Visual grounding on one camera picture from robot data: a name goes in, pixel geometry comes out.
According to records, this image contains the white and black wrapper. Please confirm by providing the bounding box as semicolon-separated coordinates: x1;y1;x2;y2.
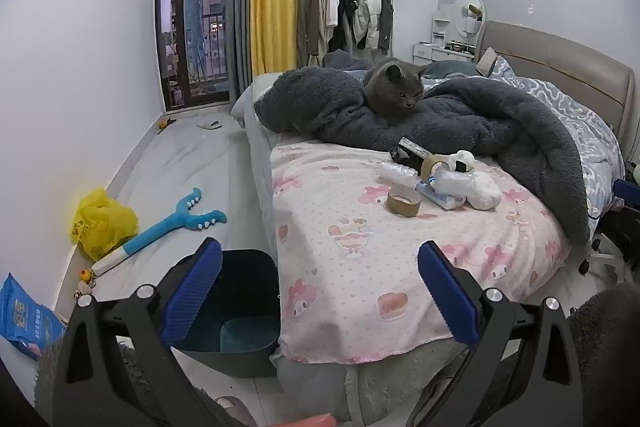
447;150;476;174

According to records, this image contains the yellow duck toy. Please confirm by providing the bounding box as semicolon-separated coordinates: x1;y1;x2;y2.
75;267;96;308

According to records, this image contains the white puffer jacket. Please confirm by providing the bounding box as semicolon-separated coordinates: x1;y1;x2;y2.
347;0;383;52

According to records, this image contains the bubble wrap roll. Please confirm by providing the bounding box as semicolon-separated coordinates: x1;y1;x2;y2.
376;161;418;188

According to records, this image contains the yellow plastic bag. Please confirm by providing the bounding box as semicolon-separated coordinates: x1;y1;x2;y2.
70;188;140;260

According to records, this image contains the dark grey fleece blanket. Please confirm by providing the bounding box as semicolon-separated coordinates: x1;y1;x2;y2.
254;67;592;245

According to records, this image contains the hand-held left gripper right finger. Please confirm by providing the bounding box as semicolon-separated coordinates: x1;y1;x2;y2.
407;241;585;427

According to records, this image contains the brown cushion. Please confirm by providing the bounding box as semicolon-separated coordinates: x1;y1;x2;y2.
477;47;498;78

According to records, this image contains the brown cardboard tape core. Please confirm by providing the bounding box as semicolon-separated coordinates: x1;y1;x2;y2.
386;184;422;218

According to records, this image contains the beige coat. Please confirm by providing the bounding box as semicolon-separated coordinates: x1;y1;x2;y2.
306;0;331;56

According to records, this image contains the blue snack bag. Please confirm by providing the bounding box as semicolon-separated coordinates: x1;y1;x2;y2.
0;273;68;360

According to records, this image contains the light blue hanging garment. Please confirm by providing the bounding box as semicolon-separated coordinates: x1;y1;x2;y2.
182;0;207;80

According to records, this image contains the white plush bundle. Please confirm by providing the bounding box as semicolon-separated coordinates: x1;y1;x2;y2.
465;169;502;211

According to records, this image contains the grey cat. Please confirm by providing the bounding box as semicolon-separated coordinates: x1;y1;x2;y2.
362;59;431;112

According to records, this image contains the blue patterned duvet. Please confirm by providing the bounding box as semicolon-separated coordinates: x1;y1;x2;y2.
422;57;626;238

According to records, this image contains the white vanity dresser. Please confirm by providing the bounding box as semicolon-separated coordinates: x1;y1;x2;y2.
412;9;483;65

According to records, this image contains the blue forked massage stick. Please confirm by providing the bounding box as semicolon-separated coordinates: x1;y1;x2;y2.
91;188;228;278

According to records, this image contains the dark grey hanging garment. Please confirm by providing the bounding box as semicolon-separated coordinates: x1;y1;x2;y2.
376;0;396;52

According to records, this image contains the round white mirror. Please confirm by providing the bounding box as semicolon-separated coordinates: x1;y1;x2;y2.
452;0;487;40

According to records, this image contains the pink printed blanket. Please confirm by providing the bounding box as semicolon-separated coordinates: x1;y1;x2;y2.
270;139;573;365

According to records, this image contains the black framed balcony door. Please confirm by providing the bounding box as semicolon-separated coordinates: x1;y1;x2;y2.
155;0;236;112

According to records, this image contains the dark fuzzy cloth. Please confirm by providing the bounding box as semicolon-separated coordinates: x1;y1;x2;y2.
570;282;640;427
32;337;68;408

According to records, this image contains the clear plastic wrapper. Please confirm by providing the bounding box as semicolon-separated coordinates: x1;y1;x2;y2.
430;172;473;198

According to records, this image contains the clear packing tape roll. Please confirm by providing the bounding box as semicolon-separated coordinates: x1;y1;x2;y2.
419;157;451;182

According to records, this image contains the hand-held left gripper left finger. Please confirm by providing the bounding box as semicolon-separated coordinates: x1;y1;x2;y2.
52;238;251;427

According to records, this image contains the dark teal trash bin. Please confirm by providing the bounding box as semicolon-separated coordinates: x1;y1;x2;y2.
172;249;282;365

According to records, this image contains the dark blue pillow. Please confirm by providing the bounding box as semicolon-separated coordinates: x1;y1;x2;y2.
430;59;481;80

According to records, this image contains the black office chair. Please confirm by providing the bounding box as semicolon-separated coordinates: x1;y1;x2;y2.
580;177;640;280

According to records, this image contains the beige bed headboard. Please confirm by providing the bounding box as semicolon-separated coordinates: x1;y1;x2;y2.
472;21;636;142

